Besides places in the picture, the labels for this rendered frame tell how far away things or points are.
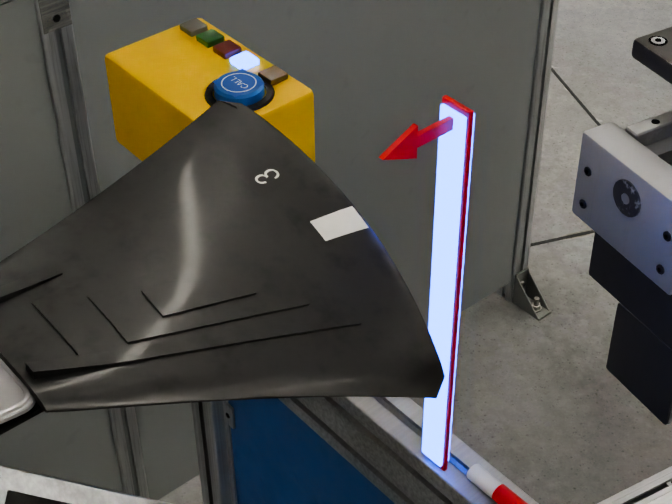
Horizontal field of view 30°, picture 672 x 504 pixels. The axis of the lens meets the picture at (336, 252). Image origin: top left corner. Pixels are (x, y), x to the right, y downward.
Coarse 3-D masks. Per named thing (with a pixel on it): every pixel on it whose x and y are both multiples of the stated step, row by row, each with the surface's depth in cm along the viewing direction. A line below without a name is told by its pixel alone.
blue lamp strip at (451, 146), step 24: (456, 120) 77; (456, 144) 78; (456, 168) 79; (456, 192) 80; (456, 216) 81; (456, 240) 82; (432, 264) 85; (432, 288) 87; (432, 312) 88; (432, 336) 89; (432, 408) 94; (432, 432) 95; (432, 456) 97
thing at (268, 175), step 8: (272, 160) 74; (256, 168) 74; (264, 168) 74; (272, 168) 74; (280, 168) 74; (240, 176) 73; (248, 176) 73; (256, 176) 73; (264, 176) 73; (272, 176) 73; (280, 176) 74; (288, 176) 74; (248, 184) 73; (256, 184) 73; (264, 184) 73; (272, 184) 73; (280, 184) 73; (256, 192) 72; (264, 192) 72
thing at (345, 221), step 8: (352, 208) 73; (328, 216) 72; (336, 216) 73; (344, 216) 73; (352, 216) 73; (312, 224) 72; (320, 224) 72; (328, 224) 72; (336, 224) 72; (344, 224) 72; (352, 224) 73; (360, 224) 73; (320, 232) 71; (328, 232) 72; (336, 232) 72; (344, 232) 72
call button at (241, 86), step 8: (232, 72) 100; (240, 72) 100; (248, 72) 100; (216, 80) 99; (224, 80) 99; (232, 80) 99; (240, 80) 99; (248, 80) 99; (256, 80) 99; (216, 88) 98; (224, 88) 98; (232, 88) 98; (240, 88) 98; (248, 88) 98; (256, 88) 98; (216, 96) 99; (224, 96) 98; (232, 96) 98; (240, 96) 98; (248, 96) 98; (256, 96) 98; (248, 104) 98
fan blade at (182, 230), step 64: (192, 128) 75; (256, 128) 76; (128, 192) 71; (192, 192) 72; (320, 192) 74; (64, 256) 67; (128, 256) 67; (192, 256) 68; (256, 256) 69; (320, 256) 70; (384, 256) 72; (0, 320) 63; (64, 320) 63; (128, 320) 63; (192, 320) 64; (256, 320) 66; (320, 320) 67; (384, 320) 69; (64, 384) 60; (128, 384) 61; (192, 384) 62; (256, 384) 63; (320, 384) 65; (384, 384) 66
